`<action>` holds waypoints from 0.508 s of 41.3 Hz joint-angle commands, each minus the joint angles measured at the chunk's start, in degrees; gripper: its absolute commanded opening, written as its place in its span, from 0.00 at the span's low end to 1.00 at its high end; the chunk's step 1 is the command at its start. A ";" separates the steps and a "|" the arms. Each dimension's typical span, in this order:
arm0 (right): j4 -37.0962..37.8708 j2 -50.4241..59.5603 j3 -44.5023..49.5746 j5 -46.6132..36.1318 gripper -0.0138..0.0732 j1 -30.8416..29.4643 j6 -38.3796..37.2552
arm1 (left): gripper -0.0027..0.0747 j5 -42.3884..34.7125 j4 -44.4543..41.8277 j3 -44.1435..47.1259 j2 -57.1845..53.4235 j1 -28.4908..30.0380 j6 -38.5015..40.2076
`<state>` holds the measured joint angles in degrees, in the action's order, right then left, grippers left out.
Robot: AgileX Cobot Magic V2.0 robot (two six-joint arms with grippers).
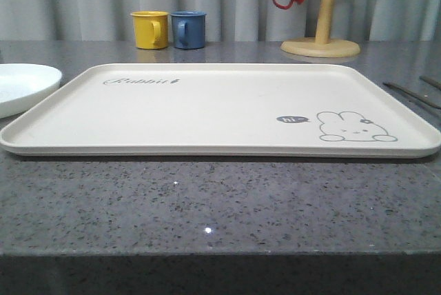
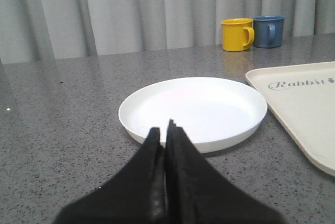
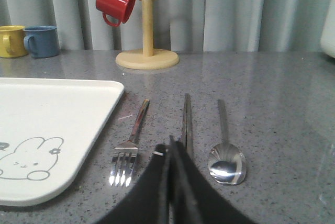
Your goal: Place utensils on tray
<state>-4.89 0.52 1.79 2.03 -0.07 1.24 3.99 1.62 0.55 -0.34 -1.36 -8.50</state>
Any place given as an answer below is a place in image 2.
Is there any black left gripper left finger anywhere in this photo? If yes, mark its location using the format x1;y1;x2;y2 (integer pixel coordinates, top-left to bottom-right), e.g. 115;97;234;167
54;128;165;223

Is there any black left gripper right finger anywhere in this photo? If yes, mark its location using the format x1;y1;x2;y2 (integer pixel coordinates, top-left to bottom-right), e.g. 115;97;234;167
165;120;287;223

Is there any white round plate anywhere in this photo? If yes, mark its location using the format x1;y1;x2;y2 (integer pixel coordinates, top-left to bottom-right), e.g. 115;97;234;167
118;77;267;153

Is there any cream rabbit serving tray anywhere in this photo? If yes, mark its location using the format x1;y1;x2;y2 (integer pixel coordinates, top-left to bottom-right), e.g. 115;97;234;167
245;62;334;175

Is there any yellow enamel mug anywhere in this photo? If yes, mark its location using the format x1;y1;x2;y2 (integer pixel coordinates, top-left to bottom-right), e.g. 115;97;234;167
220;18;254;52

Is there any blue enamel mug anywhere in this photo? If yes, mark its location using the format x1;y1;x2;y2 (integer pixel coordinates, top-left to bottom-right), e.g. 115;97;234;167
253;15;285;48

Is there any grey pleated curtain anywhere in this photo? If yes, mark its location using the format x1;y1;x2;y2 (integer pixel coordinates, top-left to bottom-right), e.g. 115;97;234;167
1;0;334;64

